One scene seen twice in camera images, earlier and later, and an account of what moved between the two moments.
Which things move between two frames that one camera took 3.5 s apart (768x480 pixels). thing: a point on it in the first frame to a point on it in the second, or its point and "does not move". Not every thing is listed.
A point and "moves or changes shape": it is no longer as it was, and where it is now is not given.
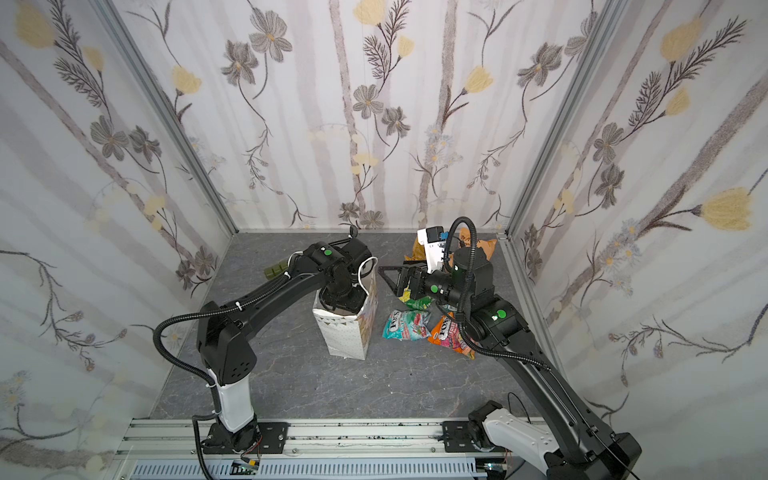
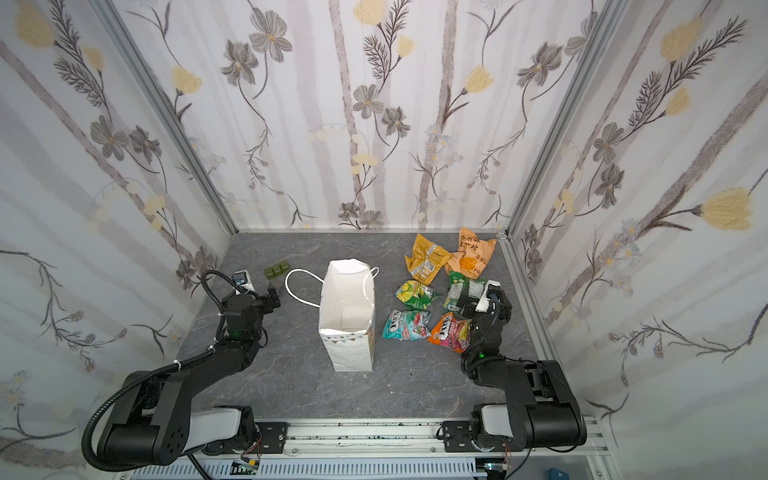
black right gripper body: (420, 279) to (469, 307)
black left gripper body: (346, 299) to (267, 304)
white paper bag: (347, 334) moves or changes shape
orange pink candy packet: (446, 331) does not move
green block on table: (275, 270) does not move
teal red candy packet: (407, 325) does not move
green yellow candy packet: (422, 302) does not move
